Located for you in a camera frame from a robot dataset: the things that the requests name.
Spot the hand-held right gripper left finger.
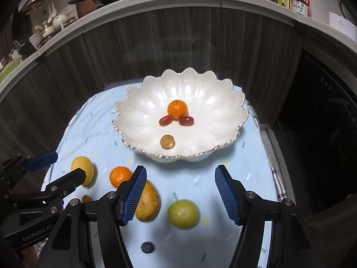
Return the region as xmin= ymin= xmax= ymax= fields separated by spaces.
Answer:
xmin=36 ymin=165 xmax=147 ymax=268

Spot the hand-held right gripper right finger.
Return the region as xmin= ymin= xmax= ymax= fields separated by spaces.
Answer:
xmin=215 ymin=165 xmax=314 ymax=268

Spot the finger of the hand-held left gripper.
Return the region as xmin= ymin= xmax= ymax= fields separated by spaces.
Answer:
xmin=6 ymin=167 xmax=87 ymax=210
xmin=0 ymin=152 xmax=58 ymax=179

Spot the yellow-brown mango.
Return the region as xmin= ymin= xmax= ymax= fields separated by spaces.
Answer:
xmin=135 ymin=180 xmax=161 ymax=222

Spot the yellow lemon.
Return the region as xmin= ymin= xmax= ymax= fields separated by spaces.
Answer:
xmin=71 ymin=156 xmax=95 ymax=186

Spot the orange tangerine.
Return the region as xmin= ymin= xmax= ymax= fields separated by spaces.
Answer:
xmin=109 ymin=166 xmax=133 ymax=188
xmin=167 ymin=100 xmax=188 ymax=118

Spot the green apple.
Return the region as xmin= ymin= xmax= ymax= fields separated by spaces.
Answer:
xmin=168 ymin=199 xmax=201 ymax=228

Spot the white scalloped bowl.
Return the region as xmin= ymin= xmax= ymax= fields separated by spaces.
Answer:
xmin=112 ymin=67 xmax=249 ymax=163

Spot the light blue confetti tablecloth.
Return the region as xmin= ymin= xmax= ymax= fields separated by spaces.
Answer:
xmin=40 ymin=84 xmax=279 ymax=268

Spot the green cutting board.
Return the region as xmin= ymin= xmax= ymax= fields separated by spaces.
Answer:
xmin=0 ymin=56 xmax=21 ymax=83

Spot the black built-in oven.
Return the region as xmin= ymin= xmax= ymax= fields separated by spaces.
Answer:
xmin=279 ymin=49 xmax=357 ymax=221

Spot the steel pot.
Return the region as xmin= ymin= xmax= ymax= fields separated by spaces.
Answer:
xmin=36 ymin=31 xmax=56 ymax=48

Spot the dark wood kitchen cabinet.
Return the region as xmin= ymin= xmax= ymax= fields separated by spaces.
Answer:
xmin=0 ymin=6 xmax=303 ymax=185

